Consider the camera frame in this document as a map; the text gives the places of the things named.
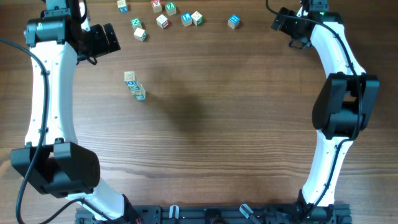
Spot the blue L wooden block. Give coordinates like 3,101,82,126
181,12,193,27

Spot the blue X wooden block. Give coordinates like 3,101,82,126
117,0,129,14

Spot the red-sided wooden block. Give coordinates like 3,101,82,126
156,14,169,29

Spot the blue-sided picture block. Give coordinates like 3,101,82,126
124,71,137,86

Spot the green Z wooden block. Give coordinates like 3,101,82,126
165,2,177,16

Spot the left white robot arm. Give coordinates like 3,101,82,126
11,0,143,223

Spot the plain green-sided wooden block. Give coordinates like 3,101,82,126
134,27,147,42

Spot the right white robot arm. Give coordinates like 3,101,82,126
271,1,380,222

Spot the green N wooden block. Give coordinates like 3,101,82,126
131,17,142,30

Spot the blue far right block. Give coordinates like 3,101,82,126
228,14,240,29

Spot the green-sided picture block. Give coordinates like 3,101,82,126
192,11,203,26
127,83,141,91

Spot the red V wooden block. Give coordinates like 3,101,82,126
151,0,162,13

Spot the green base tower block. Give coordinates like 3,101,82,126
134,95,146,100

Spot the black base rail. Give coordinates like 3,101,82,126
75,203,353,224

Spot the blue K wooden block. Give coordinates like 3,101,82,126
131,89,146,96

